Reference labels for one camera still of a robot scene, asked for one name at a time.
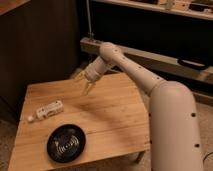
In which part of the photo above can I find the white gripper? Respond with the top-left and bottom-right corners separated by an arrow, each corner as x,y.
73,56 -> 108,96

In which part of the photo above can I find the white plastic bottle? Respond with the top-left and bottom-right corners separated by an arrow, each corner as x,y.
27,100 -> 64,123

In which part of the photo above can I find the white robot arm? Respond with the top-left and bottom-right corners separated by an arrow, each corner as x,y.
77,42 -> 204,171

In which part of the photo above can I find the black ceramic bowl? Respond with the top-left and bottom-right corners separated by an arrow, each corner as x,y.
46,124 -> 86,163

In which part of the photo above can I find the metal pole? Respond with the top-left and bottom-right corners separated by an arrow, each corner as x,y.
86,0 -> 94,41

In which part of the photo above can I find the wooden table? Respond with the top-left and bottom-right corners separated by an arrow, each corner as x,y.
8,73 -> 149,171

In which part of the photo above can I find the upper wooden shelf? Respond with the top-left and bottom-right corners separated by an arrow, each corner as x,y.
94,0 -> 213,21

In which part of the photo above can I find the wooden beam rail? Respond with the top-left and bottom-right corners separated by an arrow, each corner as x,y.
80,37 -> 213,84

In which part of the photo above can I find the black handle object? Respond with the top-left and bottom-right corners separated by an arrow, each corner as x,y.
177,58 -> 210,70

